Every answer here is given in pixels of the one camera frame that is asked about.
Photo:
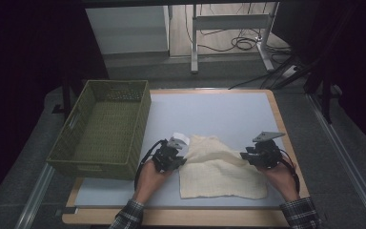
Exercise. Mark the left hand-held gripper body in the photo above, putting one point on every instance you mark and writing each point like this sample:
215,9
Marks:
169,154

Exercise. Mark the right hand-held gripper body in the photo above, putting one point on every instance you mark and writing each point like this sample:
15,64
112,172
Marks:
265,152

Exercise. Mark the cream woven cloth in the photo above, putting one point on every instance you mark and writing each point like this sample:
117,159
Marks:
219,171

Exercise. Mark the person's right hand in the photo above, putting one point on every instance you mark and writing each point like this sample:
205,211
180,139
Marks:
278,179

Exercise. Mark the person's left hand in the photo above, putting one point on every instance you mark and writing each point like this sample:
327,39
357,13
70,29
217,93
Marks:
151,183

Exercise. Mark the green woven basket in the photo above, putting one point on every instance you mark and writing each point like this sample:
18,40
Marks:
105,130

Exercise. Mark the white power strip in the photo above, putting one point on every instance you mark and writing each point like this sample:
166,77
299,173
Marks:
289,71

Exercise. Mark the black metal stand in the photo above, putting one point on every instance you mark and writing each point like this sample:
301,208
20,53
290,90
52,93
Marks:
325,89
66,98

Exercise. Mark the white cabinet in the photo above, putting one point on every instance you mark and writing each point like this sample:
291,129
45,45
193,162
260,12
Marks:
127,30

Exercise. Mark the metal floor rail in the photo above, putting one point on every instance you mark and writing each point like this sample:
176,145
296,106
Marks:
346,159
33,197

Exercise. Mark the white metal desk frame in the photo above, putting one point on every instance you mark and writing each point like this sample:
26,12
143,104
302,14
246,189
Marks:
228,22

